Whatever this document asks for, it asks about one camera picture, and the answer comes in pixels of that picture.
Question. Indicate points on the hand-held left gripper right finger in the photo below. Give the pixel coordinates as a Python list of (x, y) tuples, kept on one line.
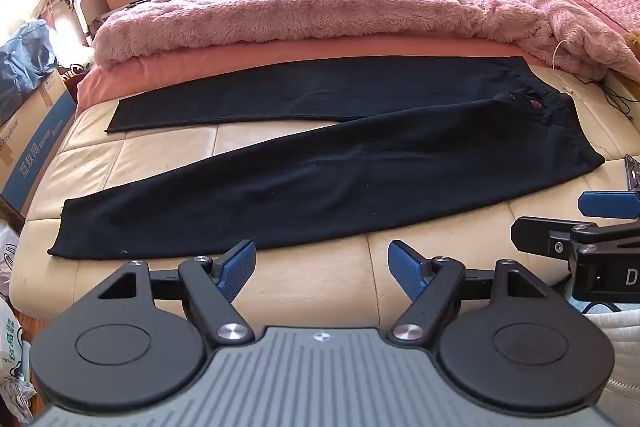
[(404, 268)]

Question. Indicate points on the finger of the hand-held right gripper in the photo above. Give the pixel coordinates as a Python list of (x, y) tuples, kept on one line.
[(537, 234), (607, 204)]

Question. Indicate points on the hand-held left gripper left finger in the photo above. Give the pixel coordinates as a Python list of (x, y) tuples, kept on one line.
[(239, 263)]

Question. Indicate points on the black pants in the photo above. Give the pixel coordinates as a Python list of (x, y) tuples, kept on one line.
[(350, 167)]

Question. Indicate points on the white quilted cloth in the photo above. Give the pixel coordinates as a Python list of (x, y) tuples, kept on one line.
[(622, 357)]

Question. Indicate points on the cream leather mattress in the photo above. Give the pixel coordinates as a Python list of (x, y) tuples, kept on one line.
[(150, 147)]

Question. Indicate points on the salmon bed sheet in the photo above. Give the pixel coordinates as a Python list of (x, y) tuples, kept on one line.
[(200, 62)]

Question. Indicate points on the blue printed cardboard box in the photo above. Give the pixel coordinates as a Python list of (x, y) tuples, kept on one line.
[(35, 142)]

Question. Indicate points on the white plastic bag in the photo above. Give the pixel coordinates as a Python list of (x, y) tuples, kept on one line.
[(10, 357)]

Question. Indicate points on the blue plastic bag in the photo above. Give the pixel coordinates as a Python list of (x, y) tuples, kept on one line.
[(25, 52)]

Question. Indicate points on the folding table frame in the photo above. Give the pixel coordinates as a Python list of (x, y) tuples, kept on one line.
[(75, 12)]

